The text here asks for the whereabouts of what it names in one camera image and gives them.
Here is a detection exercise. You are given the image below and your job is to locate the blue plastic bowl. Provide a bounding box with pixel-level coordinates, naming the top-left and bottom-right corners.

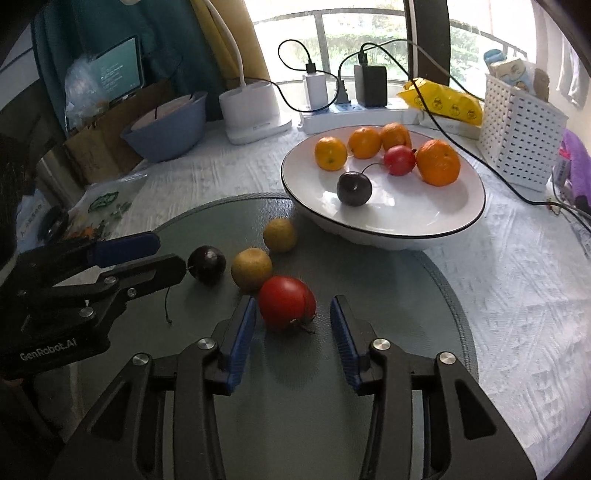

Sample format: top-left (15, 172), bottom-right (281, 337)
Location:
top-left (120, 91), bottom-right (208, 162)

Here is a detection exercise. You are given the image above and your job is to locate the white round bowl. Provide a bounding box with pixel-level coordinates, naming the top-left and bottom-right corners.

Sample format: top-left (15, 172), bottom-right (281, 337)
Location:
top-left (280, 125), bottom-right (487, 253)

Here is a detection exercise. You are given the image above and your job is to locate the red tomato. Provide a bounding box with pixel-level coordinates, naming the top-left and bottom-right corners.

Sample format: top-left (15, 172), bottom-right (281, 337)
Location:
top-left (257, 275), bottom-right (318, 332)

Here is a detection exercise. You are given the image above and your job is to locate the red cherry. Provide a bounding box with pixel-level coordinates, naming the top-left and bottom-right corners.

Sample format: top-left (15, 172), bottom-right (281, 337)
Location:
top-left (383, 145), bottom-right (417, 177)

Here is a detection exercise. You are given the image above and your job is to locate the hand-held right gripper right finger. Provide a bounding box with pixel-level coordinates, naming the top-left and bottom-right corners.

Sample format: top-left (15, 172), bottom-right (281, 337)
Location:
top-left (329, 294), bottom-right (540, 480)

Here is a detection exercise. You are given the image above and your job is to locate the pink bowl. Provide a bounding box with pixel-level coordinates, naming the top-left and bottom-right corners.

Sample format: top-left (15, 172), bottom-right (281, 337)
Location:
top-left (131, 94), bottom-right (195, 128)

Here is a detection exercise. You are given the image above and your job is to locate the yellow curtain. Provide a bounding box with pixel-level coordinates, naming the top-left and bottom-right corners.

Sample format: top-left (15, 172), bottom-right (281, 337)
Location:
top-left (191, 0), bottom-right (271, 89)

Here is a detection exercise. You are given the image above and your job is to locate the black charger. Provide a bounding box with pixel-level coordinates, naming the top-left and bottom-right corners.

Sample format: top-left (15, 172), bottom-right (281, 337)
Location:
top-left (353, 64), bottom-right (388, 108)

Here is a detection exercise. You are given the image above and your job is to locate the teal curtain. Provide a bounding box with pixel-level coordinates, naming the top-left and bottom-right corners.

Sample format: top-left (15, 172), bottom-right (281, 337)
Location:
top-left (31, 0), bottom-right (223, 136)

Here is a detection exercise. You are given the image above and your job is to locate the black long cable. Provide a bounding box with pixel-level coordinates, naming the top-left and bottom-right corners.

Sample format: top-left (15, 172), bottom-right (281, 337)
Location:
top-left (338, 39), bottom-right (591, 232)

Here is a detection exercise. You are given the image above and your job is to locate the grey round mat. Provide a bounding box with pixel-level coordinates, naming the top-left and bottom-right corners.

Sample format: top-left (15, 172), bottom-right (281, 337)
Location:
top-left (33, 192), bottom-right (479, 480)

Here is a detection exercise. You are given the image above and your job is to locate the balcony railing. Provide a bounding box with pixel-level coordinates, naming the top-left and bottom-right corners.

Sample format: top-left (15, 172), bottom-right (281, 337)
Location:
top-left (252, 8), bottom-right (528, 85)

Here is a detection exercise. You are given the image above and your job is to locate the dark window frame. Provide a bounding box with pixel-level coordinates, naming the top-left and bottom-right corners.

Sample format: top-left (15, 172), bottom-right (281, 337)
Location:
top-left (403, 0), bottom-right (452, 89)

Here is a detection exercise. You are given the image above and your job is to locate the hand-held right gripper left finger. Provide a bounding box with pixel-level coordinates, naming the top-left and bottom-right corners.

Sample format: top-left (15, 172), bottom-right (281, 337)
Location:
top-left (48, 295), bottom-right (258, 480)

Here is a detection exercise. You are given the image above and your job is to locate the white charger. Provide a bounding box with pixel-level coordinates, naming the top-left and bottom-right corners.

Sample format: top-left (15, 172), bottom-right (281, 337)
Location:
top-left (302, 72), bottom-right (330, 112)

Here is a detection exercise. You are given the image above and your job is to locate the white power strip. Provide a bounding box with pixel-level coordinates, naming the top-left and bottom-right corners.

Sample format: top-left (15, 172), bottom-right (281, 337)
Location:
top-left (297, 96), bottom-right (482, 140)

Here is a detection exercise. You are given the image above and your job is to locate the white textured tablecloth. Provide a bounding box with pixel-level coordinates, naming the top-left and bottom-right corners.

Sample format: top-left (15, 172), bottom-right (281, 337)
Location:
top-left (82, 78), bottom-right (591, 480)

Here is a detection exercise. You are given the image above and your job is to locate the white desk lamp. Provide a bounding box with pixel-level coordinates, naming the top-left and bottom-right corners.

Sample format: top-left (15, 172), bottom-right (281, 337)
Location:
top-left (121, 0), bottom-right (293, 145)

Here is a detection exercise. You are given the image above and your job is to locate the white hanging shirt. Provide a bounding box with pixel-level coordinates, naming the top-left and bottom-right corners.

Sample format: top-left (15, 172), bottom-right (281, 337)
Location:
top-left (556, 23), bottom-right (590, 110)

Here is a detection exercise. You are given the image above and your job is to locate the dark cherry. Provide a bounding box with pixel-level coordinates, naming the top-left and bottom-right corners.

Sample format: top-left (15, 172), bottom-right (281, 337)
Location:
top-left (187, 245), bottom-right (227, 286)
top-left (336, 171), bottom-right (373, 208)

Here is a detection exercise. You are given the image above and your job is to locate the purple cloth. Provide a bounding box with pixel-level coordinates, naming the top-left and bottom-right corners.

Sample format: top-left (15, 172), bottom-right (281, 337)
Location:
top-left (560, 128), bottom-right (591, 209)

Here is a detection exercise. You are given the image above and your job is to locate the small orange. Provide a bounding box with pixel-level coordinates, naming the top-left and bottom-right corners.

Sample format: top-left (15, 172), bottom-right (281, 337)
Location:
top-left (416, 139), bottom-right (462, 188)
top-left (314, 136), bottom-right (348, 172)
top-left (348, 127), bottom-right (382, 160)
top-left (380, 122), bottom-right (412, 151)

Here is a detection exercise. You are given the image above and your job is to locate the green label plastic packet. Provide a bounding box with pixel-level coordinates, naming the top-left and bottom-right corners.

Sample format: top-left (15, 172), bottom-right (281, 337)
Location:
top-left (75, 172), bottom-right (149, 228)

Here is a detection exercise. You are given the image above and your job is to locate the yellow-brown round fruit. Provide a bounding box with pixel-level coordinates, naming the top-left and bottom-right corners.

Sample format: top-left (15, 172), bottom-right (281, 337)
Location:
top-left (263, 217), bottom-right (297, 254)
top-left (230, 247), bottom-right (273, 292)

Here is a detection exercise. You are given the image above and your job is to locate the white perforated basket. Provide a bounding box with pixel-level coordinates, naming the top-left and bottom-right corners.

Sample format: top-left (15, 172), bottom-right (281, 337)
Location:
top-left (478, 72), bottom-right (570, 191)

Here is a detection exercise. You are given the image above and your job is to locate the black round container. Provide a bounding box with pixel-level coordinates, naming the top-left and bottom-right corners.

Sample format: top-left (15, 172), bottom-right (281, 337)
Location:
top-left (43, 206), bottom-right (70, 241)

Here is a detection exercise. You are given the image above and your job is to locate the blue printed carton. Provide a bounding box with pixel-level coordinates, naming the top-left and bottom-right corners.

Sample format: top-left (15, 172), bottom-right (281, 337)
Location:
top-left (13, 185), bottom-right (52, 256)

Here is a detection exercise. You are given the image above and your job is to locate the yellow snack bag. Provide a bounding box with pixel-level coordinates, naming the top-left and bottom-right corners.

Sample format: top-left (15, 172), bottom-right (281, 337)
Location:
top-left (397, 77), bottom-right (485, 127)

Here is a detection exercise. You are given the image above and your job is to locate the clear plastic bag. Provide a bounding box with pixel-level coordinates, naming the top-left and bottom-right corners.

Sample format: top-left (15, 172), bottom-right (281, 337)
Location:
top-left (64, 54), bottom-right (117, 121)

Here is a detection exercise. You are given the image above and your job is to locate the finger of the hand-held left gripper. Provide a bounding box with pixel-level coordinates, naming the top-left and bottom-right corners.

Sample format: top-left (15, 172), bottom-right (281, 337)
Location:
top-left (98, 253), bottom-right (188, 306)
top-left (85, 232), bottom-right (162, 269)

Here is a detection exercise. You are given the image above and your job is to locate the brown cardboard box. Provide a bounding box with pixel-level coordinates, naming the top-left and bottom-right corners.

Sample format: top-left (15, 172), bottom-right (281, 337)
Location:
top-left (63, 80), bottom-right (180, 186)

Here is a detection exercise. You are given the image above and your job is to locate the blue white figurine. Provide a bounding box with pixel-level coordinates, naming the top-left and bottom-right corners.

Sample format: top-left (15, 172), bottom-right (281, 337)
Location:
top-left (483, 48), bottom-right (530, 89)

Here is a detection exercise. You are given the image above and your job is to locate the black white-charger cable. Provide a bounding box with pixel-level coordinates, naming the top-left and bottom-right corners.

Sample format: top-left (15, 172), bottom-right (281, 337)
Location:
top-left (277, 39), bottom-right (343, 112)

